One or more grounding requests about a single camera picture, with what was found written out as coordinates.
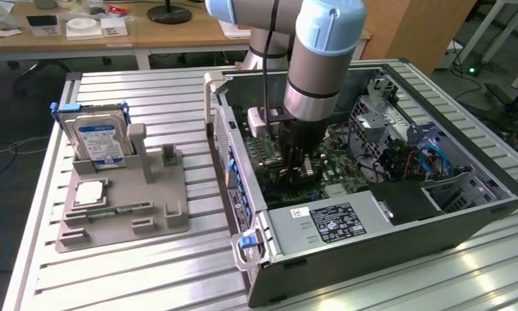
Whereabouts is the black equipment stand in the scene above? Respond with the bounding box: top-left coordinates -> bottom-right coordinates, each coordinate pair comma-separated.
485,61 -> 518,137

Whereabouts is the wooden desk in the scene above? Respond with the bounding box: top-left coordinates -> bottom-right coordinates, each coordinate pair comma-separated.
0,0 -> 371,62

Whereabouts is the grey power supply unit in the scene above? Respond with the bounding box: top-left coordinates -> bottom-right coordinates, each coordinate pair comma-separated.
265,190 -> 394,255

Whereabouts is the grey parts rack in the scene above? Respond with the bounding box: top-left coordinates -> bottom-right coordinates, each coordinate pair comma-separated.
54,122 -> 190,253

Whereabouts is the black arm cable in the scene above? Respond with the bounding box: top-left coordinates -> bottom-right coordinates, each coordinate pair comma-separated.
261,0 -> 278,139

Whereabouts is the black lamp base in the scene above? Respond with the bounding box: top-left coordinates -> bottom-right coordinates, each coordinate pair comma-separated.
146,0 -> 194,24

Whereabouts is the silver drive cage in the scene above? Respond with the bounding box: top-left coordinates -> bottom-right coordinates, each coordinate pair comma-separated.
351,93 -> 419,156

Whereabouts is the green RAM stick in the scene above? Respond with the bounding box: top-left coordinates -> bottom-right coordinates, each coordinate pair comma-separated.
66,203 -> 150,218

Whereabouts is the blue data wire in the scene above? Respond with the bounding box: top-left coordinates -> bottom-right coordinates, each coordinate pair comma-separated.
417,145 -> 453,181

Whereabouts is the green motherboard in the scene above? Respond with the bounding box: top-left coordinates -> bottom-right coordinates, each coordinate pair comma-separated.
243,124 -> 371,208

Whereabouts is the black-topped white box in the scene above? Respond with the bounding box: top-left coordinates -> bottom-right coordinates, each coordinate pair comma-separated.
25,15 -> 65,37

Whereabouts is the small white labelled box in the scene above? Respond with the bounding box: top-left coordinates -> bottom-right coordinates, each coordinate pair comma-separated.
99,17 -> 129,38

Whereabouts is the black office chair base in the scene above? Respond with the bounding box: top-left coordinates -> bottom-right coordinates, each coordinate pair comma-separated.
6,56 -> 113,97

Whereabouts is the black wire bundle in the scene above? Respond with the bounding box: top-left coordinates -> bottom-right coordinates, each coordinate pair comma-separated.
377,148 -> 409,181

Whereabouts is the silver chipset heatsink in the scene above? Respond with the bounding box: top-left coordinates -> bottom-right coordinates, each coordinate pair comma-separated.
325,185 -> 351,198

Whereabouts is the black open PC case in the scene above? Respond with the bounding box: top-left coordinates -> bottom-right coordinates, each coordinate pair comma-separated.
202,63 -> 518,308

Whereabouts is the wooden cabinet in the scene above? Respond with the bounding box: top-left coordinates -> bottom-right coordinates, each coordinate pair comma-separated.
345,0 -> 478,75

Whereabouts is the hard disk in blue caddy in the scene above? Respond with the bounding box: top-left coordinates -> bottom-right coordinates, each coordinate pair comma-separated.
50,100 -> 133,169

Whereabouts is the silver CPU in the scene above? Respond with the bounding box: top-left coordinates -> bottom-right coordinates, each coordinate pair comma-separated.
74,183 -> 107,205

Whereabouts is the white desk frame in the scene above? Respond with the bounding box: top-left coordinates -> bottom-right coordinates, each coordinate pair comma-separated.
455,0 -> 518,88

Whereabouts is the white box with bowl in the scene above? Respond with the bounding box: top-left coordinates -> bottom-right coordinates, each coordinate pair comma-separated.
65,17 -> 103,42

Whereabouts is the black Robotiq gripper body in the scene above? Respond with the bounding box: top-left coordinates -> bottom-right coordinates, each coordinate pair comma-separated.
278,118 -> 330,156

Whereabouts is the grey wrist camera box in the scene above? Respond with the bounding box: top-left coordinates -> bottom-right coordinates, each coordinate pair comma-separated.
246,106 -> 294,139

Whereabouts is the stack of papers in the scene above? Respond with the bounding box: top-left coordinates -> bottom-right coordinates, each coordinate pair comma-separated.
217,17 -> 251,40

